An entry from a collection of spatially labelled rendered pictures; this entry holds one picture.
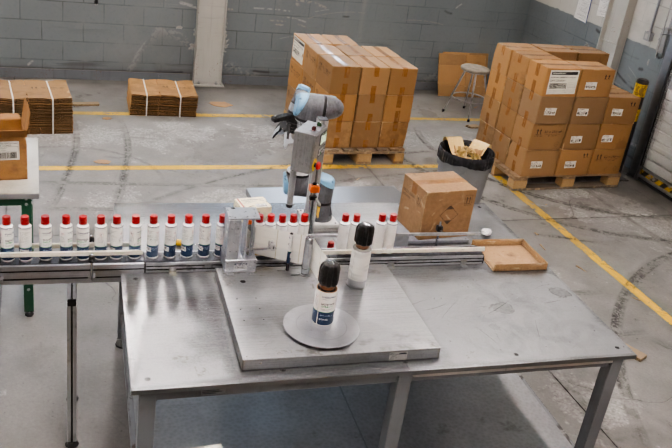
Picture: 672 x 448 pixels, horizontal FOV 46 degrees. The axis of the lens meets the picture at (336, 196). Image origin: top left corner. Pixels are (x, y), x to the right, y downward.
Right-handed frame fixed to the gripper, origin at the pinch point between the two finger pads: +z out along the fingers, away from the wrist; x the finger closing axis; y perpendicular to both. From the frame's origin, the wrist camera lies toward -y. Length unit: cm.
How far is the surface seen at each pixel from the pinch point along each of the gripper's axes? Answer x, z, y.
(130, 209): -9, 50, -73
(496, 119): 148, -38, 321
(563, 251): -8, 23, 280
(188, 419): -101, 108, -57
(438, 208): -86, -11, 47
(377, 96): 186, -17, 209
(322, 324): -143, 29, -47
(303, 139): -79, -25, -43
